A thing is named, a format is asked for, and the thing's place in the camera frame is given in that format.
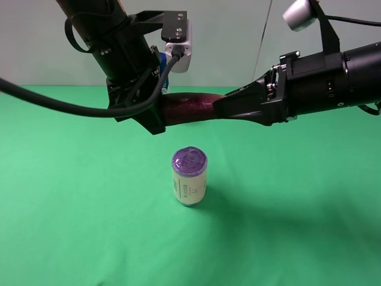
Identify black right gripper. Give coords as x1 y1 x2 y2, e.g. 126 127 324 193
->
213 52 345 126

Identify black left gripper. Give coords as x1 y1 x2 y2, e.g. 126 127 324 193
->
106 46 167 135

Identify purple eggplant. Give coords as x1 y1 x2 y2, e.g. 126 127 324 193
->
159 92 224 126

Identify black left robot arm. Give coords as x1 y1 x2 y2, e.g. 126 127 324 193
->
58 1 161 109

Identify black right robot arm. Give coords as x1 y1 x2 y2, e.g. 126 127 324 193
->
213 43 380 126

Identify blue white bottle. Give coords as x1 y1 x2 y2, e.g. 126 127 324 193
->
157 52 171 95

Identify purple bag roll paper label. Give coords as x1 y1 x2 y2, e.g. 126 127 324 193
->
171 147 208 206

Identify green table cloth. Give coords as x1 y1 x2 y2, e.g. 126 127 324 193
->
1 95 380 285

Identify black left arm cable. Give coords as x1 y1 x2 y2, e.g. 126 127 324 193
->
0 44 185 117

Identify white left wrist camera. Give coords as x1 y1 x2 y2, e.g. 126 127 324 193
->
161 11 192 73

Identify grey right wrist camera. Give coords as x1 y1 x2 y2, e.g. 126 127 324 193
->
282 0 341 55

